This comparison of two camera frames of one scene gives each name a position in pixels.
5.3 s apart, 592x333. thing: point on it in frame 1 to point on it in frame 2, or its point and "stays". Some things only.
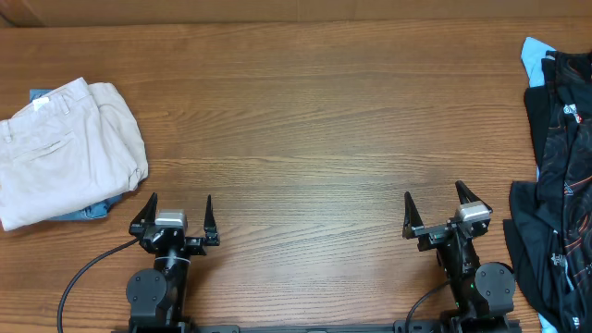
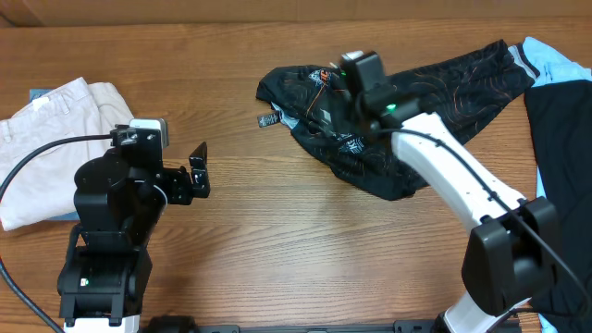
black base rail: x=405 y=326 stays
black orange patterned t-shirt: x=551 y=219 to x=310 y=100
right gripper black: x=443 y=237 to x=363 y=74
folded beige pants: x=74 y=146 stays
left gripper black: x=147 y=215 to x=181 y=191
